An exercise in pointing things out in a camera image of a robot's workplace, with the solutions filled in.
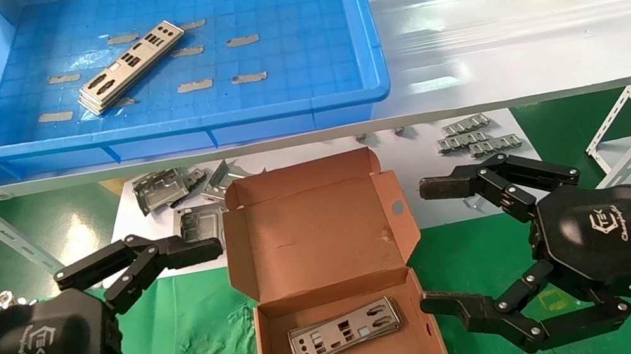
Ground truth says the blue plastic tray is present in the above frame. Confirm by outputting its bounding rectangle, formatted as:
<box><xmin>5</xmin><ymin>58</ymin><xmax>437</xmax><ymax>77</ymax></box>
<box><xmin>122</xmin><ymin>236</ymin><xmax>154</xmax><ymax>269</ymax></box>
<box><xmin>0</xmin><ymin>0</ymin><xmax>397</xmax><ymax>185</ymax></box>

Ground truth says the bright green plastic mat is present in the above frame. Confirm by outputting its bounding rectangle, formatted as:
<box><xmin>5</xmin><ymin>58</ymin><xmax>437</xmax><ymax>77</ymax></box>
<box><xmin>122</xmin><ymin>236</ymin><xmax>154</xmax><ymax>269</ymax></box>
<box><xmin>0</xmin><ymin>192</ymin><xmax>631</xmax><ymax>354</ymax></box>

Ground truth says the grey stamped metal bracket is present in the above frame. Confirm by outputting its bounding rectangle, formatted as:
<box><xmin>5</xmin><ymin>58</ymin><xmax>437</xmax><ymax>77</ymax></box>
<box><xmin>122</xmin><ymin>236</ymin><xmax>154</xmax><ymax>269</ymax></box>
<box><xmin>130</xmin><ymin>167</ymin><xmax>193</xmax><ymax>218</ymax></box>

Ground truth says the silver metal IO shield plate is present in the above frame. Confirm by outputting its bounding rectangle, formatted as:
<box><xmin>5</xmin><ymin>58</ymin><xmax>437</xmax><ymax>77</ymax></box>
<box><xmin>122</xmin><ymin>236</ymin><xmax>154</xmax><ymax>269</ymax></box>
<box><xmin>71</xmin><ymin>29</ymin><xmax>196</xmax><ymax>118</ymax></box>
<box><xmin>285</xmin><ymin>295</ymin><xmax>408</xmax><ymax>354</ymax></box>
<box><xmin>69</xmin><ymin>17</ymin><xmax>195</xmax><ymax>114</ymax></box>

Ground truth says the brown cardboard box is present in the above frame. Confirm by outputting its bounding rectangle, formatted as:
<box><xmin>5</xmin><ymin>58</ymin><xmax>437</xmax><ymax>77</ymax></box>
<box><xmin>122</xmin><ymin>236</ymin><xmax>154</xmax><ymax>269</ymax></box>
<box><xmin>211</xmin><ymin>138</ymin><xmax>453</xmax><ymax>354</ymax></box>

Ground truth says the bent silver metal plate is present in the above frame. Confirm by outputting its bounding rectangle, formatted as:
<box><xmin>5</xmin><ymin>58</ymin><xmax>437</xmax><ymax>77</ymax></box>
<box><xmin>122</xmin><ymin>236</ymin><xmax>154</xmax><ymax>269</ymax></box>
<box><xmin>197</xmin><ymin>154</ymin><xmax>267</xmax><ymax>204</ymax></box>

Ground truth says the grey stamped metal frame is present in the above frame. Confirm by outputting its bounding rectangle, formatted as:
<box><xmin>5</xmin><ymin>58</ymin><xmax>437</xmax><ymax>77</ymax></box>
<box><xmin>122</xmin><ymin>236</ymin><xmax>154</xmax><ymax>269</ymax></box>
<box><xmin>171</xmin><ymin>202</ymin><xmax>228</xmax><ymax>247</ymax></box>

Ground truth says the small grey metal bracket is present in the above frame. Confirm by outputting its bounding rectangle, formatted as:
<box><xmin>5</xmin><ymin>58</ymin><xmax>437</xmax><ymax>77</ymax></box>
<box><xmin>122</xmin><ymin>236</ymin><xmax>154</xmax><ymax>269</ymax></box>
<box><xmin>183</xmin><ymin>166</ymin><xmax>210</xmax><ymax>190</ymax></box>

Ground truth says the white ribbed metal shelf panel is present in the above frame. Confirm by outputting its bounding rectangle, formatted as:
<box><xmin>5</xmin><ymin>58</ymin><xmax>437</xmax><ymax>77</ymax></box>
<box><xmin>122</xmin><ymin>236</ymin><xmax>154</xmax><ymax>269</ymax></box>
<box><xmin>0</xmin><ymin>0</ymin><xmax>631</xmax><ymax>202</ymax></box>

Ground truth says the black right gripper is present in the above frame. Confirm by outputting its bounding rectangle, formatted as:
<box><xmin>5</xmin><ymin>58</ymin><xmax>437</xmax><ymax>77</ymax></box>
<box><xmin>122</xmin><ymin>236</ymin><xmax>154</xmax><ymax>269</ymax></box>
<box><xmin>398</xmin><ymin>131</ymin><xmax>631</xmax><ymax>354</ymax></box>

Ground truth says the small slotted metal strip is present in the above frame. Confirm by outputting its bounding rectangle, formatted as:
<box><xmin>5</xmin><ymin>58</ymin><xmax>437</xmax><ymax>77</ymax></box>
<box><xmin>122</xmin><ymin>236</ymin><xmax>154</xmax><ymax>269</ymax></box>
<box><xmin>439</xmin><ymin>112</ymin><xmax>493</xmax><ymax>138</ymax></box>
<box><xmin>467</xmin><ymin>132</ymin><xmax>525</xmax><ymax>159</ymax></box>
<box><xmin>435</xmin><ymin>129</ymin><xmax>492</xmax><ymax>155</ymax></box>

